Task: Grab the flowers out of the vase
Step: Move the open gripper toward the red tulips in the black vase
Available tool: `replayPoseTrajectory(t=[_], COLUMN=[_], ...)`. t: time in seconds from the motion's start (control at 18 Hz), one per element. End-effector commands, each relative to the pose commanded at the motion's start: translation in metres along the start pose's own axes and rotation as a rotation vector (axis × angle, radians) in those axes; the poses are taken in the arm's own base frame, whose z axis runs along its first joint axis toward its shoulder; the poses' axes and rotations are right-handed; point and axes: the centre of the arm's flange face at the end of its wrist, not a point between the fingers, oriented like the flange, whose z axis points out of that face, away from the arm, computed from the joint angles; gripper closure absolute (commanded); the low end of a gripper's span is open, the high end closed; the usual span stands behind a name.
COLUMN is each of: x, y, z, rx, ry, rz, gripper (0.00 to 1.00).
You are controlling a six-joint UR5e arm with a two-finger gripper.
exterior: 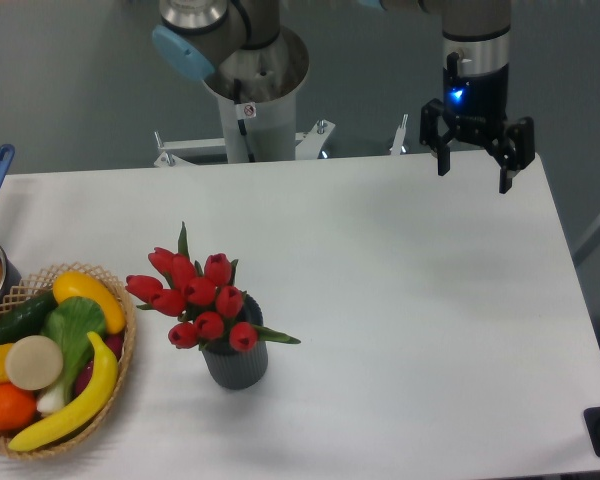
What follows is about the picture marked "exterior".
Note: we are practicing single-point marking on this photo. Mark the red tulip bouquet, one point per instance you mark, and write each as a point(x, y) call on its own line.
point(211, 312)

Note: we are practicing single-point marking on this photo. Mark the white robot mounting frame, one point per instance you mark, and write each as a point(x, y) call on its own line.
point(322, 141)

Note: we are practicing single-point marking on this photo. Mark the beige round disc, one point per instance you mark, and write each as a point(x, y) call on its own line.
point(34, 363)

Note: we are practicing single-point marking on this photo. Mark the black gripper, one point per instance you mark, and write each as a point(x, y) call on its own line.
point(473, 111)

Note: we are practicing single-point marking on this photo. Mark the orange fruit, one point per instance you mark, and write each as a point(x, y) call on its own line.
point(17, 408)

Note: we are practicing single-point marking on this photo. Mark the yellow banana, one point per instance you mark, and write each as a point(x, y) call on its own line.
point(79, 411)

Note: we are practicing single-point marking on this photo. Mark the dark grey ribbed vase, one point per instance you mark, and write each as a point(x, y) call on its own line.
point(232, 369)

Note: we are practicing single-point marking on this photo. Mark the green bok choy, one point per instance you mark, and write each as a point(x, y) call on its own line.
point(68, 326)

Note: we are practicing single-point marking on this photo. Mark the green cucumber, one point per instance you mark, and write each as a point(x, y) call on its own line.
point(27, 318)

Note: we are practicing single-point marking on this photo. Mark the red purple vegetable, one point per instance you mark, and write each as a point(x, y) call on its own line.
point(115, 344)

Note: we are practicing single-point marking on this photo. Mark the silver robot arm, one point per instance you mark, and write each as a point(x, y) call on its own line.
point(254, 67)

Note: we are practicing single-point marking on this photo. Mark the yellow squash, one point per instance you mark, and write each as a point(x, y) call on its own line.
point(77, 284)

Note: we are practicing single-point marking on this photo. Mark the woven wicker basket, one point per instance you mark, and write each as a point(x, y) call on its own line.
point(35, 284)

